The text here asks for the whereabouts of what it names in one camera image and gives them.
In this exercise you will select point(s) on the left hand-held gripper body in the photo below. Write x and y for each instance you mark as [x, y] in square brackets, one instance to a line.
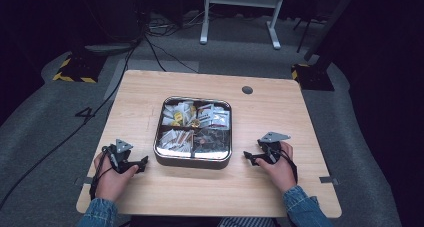
[119, 153]

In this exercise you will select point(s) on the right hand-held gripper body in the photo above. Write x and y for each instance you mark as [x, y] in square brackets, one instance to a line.
[271, 145]

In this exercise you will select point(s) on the square metal tin box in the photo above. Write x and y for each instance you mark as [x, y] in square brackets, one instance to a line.
[173, 160]

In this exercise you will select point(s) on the pile of white red packets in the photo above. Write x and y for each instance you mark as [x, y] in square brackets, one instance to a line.
[213, 117]

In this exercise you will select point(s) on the person's right hand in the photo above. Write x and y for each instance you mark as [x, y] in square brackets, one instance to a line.
[280, 173]

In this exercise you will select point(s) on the person's left hand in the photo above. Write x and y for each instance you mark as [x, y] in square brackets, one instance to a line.
[111, 183]

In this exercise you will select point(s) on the pile of white brown sachets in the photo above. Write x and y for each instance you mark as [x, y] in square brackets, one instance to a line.
[175, 141]

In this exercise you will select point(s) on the pile of dark foil packets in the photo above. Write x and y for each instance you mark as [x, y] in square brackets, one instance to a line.
[211, 142]

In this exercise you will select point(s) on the pile of white yellow packets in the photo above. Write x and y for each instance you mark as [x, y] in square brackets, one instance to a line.
[178, 115]

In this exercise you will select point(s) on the grey round table grommet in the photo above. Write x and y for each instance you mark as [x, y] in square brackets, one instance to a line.
[247, 90]

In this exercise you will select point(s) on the grey tape strip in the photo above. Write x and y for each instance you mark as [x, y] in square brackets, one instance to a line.
[328, 179]

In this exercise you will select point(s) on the black yellow striped base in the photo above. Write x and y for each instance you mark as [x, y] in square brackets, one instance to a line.
[313, 78]
[78, 70]

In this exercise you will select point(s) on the dark slanted pole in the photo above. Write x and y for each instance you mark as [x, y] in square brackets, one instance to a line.
[330, 23]

